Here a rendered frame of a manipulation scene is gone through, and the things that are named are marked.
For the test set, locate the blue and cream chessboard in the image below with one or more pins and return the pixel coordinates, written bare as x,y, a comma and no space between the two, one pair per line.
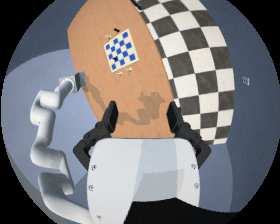
122,47

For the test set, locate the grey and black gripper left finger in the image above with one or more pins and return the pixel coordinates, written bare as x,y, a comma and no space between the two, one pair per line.
102,129

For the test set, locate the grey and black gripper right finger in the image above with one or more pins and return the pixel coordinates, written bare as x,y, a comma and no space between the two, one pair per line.
183,130

